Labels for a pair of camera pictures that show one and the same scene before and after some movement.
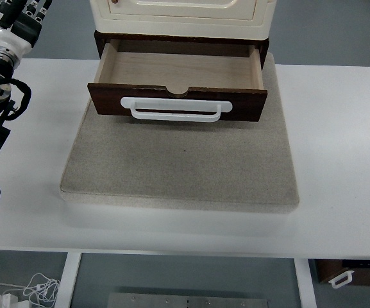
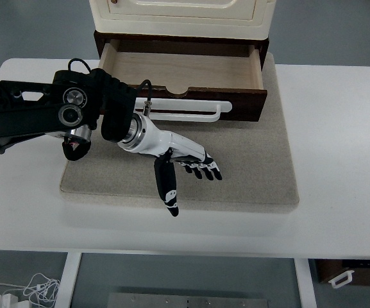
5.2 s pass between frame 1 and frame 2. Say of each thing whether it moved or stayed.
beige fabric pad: stayed
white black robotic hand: moved
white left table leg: stayed
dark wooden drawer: stayed
